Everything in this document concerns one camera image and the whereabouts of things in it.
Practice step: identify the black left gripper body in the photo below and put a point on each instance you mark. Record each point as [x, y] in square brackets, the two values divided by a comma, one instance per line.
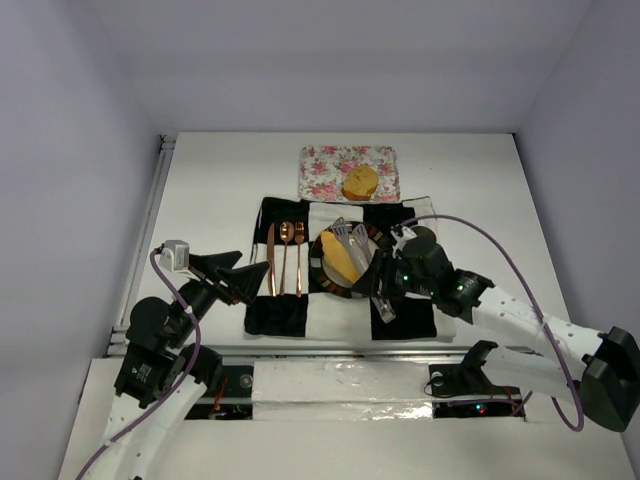
[213, 279]

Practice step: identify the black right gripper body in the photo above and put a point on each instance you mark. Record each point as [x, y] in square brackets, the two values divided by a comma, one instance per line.
[383, 275]

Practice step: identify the silver metal tongs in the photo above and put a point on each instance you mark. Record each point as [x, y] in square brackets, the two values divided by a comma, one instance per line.
[355, 239]

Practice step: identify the yellow oval bread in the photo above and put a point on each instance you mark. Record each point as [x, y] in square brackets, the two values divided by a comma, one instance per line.
[337, 257]

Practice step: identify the brown round bread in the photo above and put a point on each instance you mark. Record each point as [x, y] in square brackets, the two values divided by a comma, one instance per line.
[360, 183]

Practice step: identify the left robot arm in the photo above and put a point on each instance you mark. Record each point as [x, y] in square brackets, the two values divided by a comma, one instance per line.
[166, 369]

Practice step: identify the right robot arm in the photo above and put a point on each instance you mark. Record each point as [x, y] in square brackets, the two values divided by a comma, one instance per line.
[598, 370]

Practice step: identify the metal cup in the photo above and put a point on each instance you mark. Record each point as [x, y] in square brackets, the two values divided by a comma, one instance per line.
[424, 232]

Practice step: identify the black white checkered cloth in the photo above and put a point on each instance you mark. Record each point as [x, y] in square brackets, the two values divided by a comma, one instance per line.
[322, 316]

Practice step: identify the dark rimmed round plate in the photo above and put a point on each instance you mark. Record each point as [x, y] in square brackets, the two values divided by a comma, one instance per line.
[330, 280]

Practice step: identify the copper knife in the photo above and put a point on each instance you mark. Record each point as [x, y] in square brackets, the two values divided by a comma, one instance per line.
[271, 260]

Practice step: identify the copper spoon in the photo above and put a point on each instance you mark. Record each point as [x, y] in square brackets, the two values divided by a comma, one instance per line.
[286, 233]

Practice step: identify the copper fork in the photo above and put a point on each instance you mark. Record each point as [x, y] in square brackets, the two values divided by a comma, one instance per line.
[299, 239]

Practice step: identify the floral rectangular tray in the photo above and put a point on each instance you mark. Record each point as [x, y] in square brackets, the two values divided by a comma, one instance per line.
[323, 169]

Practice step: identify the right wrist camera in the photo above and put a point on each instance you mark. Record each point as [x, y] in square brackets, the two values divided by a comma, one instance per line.
[402, 235]

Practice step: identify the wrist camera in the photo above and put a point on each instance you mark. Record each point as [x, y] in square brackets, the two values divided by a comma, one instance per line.
[402, 235]
[174, 256]

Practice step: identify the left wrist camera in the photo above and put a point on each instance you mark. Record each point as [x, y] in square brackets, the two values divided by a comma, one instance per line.
[174, 256]

